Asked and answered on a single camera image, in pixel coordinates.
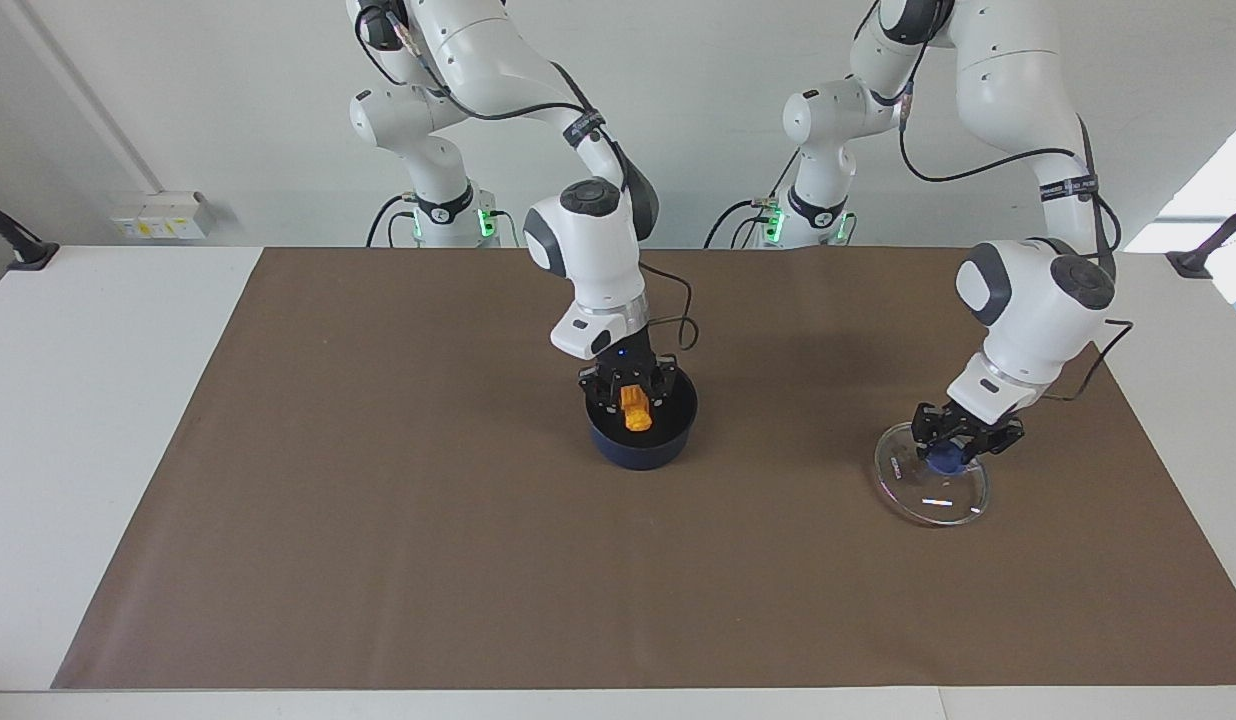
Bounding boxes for brown table mat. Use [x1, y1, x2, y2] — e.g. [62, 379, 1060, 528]
[51, 247, 1236, 691]

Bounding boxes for black clamp stand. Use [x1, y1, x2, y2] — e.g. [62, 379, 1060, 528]
[0, 192, 59, 271]
[1166, 195, 1236, 279]

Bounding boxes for dark blue pot with handle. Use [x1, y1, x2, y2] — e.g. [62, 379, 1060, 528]
[585, 365, 699, 473]

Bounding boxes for black right base cables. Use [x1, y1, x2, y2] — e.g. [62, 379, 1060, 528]
[366, 195, 521, 249]

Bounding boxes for black left base cables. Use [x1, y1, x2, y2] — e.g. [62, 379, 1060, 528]
[705, 150, 809, 249]

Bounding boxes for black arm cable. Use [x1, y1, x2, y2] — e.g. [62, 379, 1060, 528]
[898, 80, 1136, 403]
[355, 5, 699, 353]

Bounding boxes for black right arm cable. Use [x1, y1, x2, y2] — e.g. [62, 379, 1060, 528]
[355, 5, 699, 353]

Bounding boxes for black base cables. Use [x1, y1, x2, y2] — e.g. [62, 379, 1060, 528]
[705, 150, 809, 249]
[366, 195, 521, 249]

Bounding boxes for white wall socket box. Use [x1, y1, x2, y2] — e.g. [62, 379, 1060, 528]
[111, 192, 211, 241]

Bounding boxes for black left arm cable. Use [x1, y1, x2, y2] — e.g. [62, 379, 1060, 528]
[898, 80, 1136, 403]

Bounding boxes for glass lid with blue knob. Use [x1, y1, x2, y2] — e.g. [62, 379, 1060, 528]
[874, 420, 992, 527]

